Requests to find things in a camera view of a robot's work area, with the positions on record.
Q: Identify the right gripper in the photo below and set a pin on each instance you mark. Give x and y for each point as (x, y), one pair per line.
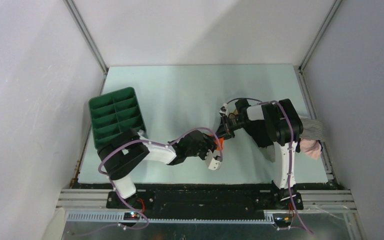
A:
(224, 129)

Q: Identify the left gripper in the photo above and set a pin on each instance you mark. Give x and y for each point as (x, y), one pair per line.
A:
(209, 144)

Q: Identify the orange underwear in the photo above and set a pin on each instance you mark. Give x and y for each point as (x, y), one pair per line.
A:
(219, 142)

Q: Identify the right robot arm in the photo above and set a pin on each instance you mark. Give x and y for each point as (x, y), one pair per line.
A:
(283, 184)

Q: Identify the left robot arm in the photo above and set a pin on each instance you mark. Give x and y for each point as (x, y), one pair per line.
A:
(122, 154)

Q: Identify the black underwear beige waistband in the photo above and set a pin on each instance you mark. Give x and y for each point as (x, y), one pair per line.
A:
(266, 134)

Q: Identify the grey underwear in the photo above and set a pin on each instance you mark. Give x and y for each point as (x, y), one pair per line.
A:
(269, 153)

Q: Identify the pale pink underwear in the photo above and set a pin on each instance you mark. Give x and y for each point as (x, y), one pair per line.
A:
(311, 148)

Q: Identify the green divided tray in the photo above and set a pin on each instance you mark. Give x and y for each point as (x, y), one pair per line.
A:
(114, 113)

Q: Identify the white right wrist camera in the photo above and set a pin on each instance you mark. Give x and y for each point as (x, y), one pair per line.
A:
(224, 111)

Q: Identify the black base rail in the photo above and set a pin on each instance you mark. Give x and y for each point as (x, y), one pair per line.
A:
(212, 201)

